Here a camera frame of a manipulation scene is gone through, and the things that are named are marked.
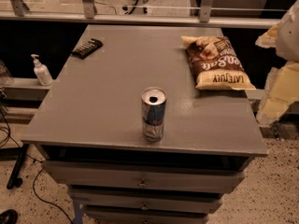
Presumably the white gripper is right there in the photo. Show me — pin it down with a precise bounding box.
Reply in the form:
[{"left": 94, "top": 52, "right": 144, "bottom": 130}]
[{"left": 255, "top": 0, "right": 299, "bottom": 125}]

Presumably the redbull can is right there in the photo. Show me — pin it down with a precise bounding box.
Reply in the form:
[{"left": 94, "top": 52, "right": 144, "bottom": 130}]
[{"left": 141, "top": 87, "right": 167, "bottom": 142}]

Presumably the rxbar chocolate bar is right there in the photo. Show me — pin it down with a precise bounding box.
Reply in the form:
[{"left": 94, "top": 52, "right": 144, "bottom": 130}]
[{"left": 71, "top": 38, "right": 103, "bottom": 60}]

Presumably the late july chip bag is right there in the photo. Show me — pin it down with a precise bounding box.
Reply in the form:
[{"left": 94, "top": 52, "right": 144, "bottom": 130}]
[{"left": 181, "top": 36, "right": 255, "bottom": 91}]

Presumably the grey metal railing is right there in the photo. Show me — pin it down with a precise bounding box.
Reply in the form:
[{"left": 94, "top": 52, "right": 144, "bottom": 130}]
[{"left": 0, "top": 0, "right": 299, "bottom": 30}]

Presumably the grey drawer cabinet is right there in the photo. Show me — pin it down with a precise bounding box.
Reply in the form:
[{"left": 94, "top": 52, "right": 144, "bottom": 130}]
[{"left": 22, "top": 25, "right": 267, "bottom": 224}]

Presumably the white pump bottle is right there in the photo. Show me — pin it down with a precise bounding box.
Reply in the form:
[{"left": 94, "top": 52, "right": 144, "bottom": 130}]
[{"left": 31, "top": 54, "right": 53, "bottom": 86}]

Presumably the black stand leg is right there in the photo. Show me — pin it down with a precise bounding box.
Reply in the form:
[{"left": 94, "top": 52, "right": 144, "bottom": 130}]
[{"left": 7, "top": 144, "right": 29, "bottom": 189}]

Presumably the black shoe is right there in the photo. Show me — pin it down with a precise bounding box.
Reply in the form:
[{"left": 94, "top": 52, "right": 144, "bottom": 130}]
[{"left": 0, "top": 209, "right": 18, "bottom": 224}]

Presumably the black floor cable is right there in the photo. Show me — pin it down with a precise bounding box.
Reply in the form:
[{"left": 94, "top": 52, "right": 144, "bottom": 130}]
[{"left": 0, "top": 109, "right": 75, "bottom": 224}]

